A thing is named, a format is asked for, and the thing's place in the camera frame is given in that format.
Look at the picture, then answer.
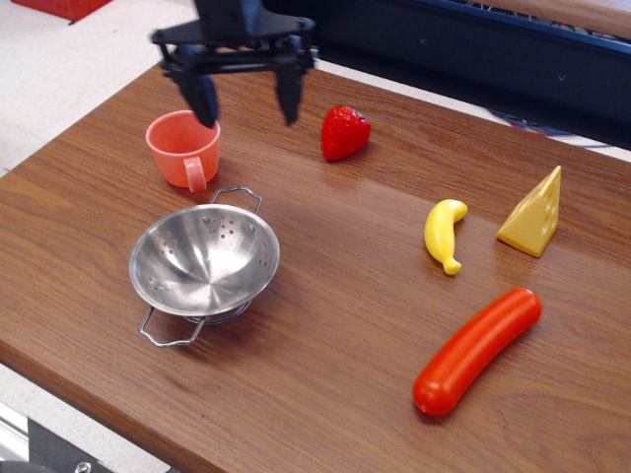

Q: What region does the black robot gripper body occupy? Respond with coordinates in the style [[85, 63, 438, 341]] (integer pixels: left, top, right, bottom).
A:
[[151, 1, 316, 79]]

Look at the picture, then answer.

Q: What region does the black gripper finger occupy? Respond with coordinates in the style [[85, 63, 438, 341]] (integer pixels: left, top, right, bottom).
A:
[[171, 69, 219, 128], [276, 64, 304, 126]]

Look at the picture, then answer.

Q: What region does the yellow plastic toy banana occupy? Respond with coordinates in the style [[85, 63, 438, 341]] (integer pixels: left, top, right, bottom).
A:
[[424, 199, 468, 276]]

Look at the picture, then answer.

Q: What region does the pink plastic cup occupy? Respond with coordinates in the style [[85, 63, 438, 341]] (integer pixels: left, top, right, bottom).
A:
[[145, 109, 221, 192]]

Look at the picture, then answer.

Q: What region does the red plastic toy strawberry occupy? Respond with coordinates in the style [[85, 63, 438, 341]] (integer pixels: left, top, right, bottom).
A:
[[320, 106, 372, 161]]

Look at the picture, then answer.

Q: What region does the red box on floor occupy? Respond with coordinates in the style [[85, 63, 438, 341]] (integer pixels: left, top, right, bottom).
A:
[[12, 0, 110, 22]]

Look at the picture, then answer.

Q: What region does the yellow plastic cheese wedge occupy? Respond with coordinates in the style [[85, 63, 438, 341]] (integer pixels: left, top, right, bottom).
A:
[[496, 166, 562, 257]]

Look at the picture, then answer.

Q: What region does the wooden board top right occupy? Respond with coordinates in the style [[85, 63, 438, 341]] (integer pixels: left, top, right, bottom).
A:
[[482, 0, 630, 39]]

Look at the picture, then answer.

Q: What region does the red plastic toy sausage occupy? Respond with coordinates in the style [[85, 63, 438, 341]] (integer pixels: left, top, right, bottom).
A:
[[412, 288, 542, 416]]

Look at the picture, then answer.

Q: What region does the steel colander with wire handles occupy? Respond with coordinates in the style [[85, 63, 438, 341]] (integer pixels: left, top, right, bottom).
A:
[[128, 186, 281, 348]]

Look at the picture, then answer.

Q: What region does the grey metal bracket with screw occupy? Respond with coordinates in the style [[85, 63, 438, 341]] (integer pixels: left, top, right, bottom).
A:
[[27, 419, 174, 472]]

